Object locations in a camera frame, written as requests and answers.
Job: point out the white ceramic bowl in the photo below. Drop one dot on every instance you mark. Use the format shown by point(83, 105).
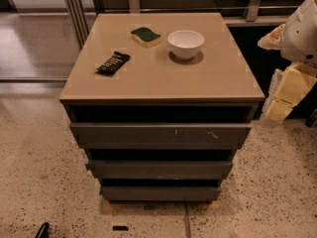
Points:
point(185, 44)

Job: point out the metal railing frame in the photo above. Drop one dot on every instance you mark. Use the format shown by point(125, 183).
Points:
point(248, 18)

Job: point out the grey middle drawer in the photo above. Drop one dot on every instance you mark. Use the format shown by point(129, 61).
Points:
point(159, 169)

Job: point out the green and yellow sponge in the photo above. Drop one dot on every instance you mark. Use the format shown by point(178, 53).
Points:
point(146, 37)

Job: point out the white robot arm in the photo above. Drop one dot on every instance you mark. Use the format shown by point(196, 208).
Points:
point(297, 41)

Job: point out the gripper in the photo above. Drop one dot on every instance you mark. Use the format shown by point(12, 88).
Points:
point(299, 37)

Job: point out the grey drawer cabinet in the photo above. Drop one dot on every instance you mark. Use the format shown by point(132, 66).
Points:
point(154, 86)

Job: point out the black snack bar wrapper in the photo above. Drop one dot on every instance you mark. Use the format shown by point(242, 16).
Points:
point(113, 63)

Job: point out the grey top drawer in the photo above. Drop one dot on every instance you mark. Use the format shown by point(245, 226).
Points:
point(160, 136)

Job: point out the grey drawer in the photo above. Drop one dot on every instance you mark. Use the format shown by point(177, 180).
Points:
point(160, 193)
point(160, 136)
point(159, 169)

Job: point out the black object on floor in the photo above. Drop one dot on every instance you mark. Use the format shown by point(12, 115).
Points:
point(43, 231)

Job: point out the grey bottom drawer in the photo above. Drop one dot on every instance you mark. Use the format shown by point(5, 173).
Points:
point(160, 193)

